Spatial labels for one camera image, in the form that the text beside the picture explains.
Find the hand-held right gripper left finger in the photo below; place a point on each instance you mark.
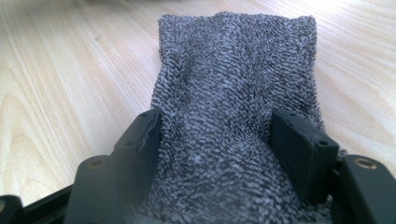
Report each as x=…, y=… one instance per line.
x=140, y=149

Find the grey terry cloth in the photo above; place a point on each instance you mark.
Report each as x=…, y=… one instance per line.
x=233, y=93

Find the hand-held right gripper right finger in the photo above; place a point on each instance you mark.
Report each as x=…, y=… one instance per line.
x=299, y=149

